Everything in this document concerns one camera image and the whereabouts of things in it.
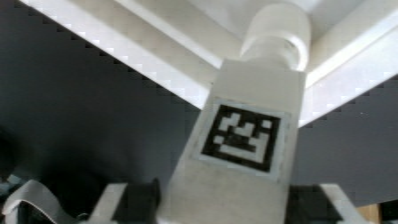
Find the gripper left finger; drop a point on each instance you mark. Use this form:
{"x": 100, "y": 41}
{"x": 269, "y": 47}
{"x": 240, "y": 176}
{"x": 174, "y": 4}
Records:
{"x": 126, "y": 204}

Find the white square tabletop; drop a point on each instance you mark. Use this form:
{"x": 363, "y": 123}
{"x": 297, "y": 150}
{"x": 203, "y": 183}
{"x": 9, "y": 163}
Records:
{"x": 174, "y": 37}

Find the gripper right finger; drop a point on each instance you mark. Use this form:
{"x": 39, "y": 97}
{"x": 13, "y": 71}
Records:
{"x": 320, "y": 206}

